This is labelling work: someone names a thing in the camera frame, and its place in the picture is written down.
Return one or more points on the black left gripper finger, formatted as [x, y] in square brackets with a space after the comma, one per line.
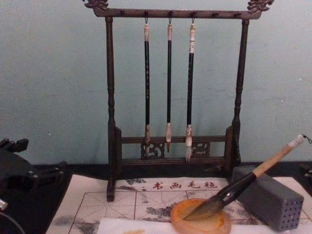
[14, 144]
[52, 174]

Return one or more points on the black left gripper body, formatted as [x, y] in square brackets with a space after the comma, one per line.
[14, 170]

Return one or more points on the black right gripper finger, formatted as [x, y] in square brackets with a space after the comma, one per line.
[307, 174]

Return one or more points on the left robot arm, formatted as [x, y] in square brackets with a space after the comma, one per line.
[2, 204]

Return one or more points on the black table cloth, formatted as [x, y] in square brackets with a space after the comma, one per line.
[36, 214]

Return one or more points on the grey block with holes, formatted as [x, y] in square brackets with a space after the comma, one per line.
[265, 197]

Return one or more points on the white gridded felt mat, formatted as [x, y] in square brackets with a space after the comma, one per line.
[109, 204]

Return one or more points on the dark carved wooden brush rack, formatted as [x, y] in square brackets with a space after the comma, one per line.
[111, 97]

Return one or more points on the white paper sheet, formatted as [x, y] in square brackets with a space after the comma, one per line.
[136, 225]

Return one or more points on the round orange ink dish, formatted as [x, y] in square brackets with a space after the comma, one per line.
[219, 223]

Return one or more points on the black brush with brown tip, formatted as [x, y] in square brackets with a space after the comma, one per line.
[147, 85]

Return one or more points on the thin black brush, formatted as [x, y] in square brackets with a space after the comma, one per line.
[169, 85]

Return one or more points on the black brush with white label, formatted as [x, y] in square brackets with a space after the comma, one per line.
[190, 85]

